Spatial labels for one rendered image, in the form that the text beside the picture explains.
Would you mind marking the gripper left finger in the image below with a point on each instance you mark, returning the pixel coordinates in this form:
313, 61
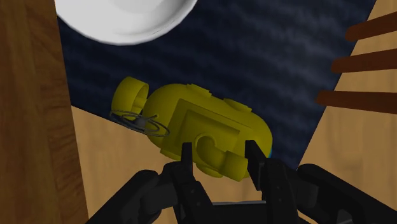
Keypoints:
186, 192

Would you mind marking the dark blue table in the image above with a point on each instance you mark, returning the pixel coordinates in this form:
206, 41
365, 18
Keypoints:
248, 46

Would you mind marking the yellow toy submarine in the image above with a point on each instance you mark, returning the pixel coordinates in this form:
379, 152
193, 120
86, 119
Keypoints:
186, 104

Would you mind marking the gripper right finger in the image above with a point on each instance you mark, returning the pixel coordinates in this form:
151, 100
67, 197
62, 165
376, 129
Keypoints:
279, 189

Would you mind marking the white bowl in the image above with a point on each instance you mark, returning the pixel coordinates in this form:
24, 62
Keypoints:
124, 21

